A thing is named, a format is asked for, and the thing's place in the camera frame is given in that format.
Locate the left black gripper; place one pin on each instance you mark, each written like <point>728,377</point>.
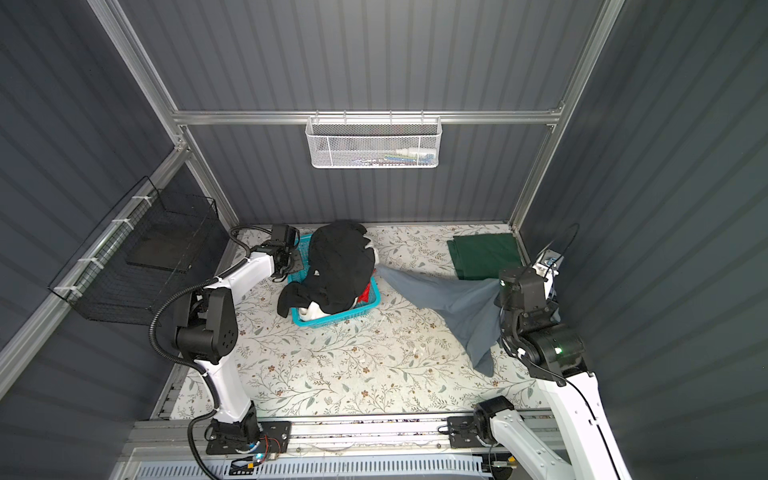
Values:
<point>296,261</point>

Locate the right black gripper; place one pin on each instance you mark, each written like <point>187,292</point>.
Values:
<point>548,305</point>

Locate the grey-blue t-shirt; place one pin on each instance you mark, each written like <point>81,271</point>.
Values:
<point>471,309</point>

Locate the teal plastic laundry basket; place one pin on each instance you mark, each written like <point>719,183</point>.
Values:
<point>336,306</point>

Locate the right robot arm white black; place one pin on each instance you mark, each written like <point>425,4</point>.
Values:
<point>555,358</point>

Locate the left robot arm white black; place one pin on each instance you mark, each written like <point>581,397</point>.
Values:
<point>207,330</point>

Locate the black t-shirt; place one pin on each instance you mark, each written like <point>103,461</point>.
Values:
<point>341,266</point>

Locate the white garment in basket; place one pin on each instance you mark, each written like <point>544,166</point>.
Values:
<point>314,316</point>

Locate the folded dark green t-shirt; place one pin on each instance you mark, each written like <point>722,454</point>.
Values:
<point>483,256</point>

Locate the red garment in basket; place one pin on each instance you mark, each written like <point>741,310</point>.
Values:
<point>363,294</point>

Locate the floral table cloth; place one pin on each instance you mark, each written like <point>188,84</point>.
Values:
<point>395,359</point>

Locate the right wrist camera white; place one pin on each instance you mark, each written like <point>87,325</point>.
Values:
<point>547,264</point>

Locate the white wire wall basket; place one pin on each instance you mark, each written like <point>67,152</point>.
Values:
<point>371,142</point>

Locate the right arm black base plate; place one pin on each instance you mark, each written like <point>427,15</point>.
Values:
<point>469,431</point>

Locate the black wire side basket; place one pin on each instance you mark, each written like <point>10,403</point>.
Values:
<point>167,240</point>

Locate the aluminium front rail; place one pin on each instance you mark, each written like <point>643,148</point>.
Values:
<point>355,435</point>

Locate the white bottle in wire basket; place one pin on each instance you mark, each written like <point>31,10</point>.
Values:
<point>417,153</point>

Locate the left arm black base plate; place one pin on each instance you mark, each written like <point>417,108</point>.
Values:
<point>270,437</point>

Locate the white slotted cable duct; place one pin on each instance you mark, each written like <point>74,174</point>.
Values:
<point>441,466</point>

